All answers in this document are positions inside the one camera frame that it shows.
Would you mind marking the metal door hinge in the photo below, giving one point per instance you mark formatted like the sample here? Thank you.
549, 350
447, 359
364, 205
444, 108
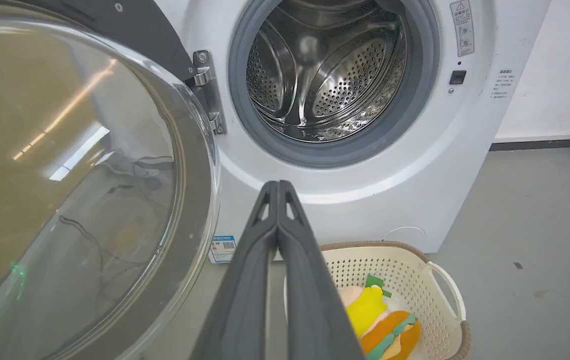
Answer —
209, 90

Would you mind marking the round glass washing machine door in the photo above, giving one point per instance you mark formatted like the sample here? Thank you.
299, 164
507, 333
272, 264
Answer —
75, 165

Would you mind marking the black door latch socket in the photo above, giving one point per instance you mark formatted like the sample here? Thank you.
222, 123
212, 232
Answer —
457, 77

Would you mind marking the blue white energy label sticker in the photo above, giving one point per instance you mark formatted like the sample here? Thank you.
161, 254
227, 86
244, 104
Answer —
223, 248

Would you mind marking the steel perforated washer drum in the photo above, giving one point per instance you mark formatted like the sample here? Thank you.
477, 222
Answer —
324, 70

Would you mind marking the white front-load washing machine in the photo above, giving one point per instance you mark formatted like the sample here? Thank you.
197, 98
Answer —
414, 165

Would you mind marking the cream perforated laundry basket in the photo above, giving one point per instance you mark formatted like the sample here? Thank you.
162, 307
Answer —
414, 285

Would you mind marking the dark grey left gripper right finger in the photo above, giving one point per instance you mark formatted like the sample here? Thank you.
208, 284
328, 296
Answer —
309, 300

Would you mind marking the red white warning sticker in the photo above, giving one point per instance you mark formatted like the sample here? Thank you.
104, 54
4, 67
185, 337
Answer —
462, 27

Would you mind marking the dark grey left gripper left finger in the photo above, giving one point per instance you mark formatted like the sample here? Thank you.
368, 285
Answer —
245, 295

